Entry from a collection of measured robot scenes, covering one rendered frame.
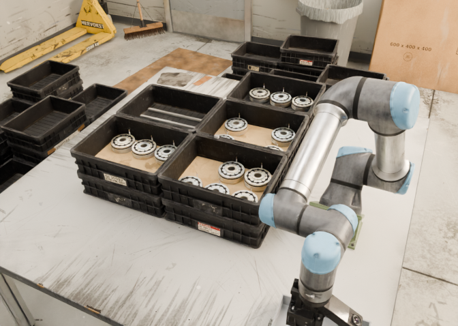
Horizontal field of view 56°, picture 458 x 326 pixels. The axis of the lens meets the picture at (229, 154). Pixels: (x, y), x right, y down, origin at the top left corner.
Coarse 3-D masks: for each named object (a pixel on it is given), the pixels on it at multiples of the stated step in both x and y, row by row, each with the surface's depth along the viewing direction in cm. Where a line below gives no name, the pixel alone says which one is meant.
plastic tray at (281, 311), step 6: (282, 294) 133; (282, 300) 134; (288, 300) 134; (282, 306) 135; (288, 306) 135; (276, 312) 128; (282, 312) 133; (276, 318) 129; (282, 318) 132; (324, 318) 131; (276, 324) 130; (282, 324) 130; (324, 324) 130; (330, 324) 130; (336, 324) 130; (366, 324) 126
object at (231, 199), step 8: (192, 136) 172; (200, 136) 172; (208, 136) 171; (184, 144) 168; (232, 144) 167; (240, 144) 167; (264, 152) 163; (272, 152) 162; (280, 168) 154; (160, 176) 153; (272, 176) 151; (168, 184) 152; (176, 184) 150; (184, 184) 149; (192, 184) 149; (272, 184) 148; (200, 192) 147; (208, 192) 146; (216, 192) 145; (264, 192) 145; (224, 200) 144; (232, 200) 143; (240, 200) 142; (248, 200) 142; (248, 208) 142; (256, 208) 140
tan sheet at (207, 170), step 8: (200, 160) 175; (208, 160) 175; (192, 168) 171; (200, 168) 171; (208, 168) 171; (216, 168) 171; (184, 176) 168; (200, 176) 167; (208, 176) 167; (216, 176) 167; (208, 184) 163; (224, 184) 163; (232, 184) 163; (240, 184) 163; (232, 192) 159; (256, 192) 159
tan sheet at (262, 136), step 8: (224, 128) 194; (248, 128) 193; (256, 128) 193; (264, 128) 193; (232, 136) 188; (240, 136) 188; (248, 136) 188; (256, 136) 188; (264, 136) 188; (256, 144) 183; (264, 144) 183; (272, 144) 183
